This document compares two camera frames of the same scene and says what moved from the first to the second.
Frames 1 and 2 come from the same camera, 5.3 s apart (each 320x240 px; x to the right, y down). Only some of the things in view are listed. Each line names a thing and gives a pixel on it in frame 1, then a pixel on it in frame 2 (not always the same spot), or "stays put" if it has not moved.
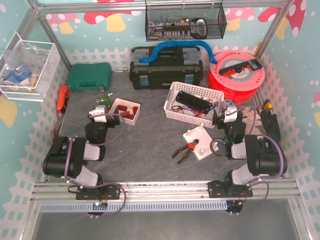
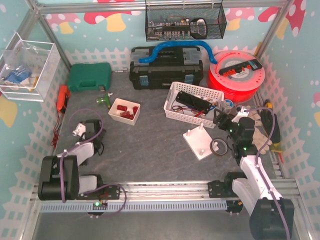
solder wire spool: x=228 y=102 stays put
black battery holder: x=200 y=104 stays put
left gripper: x=111 y=121 → x=97 y=139
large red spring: x=135 y=109 stays put
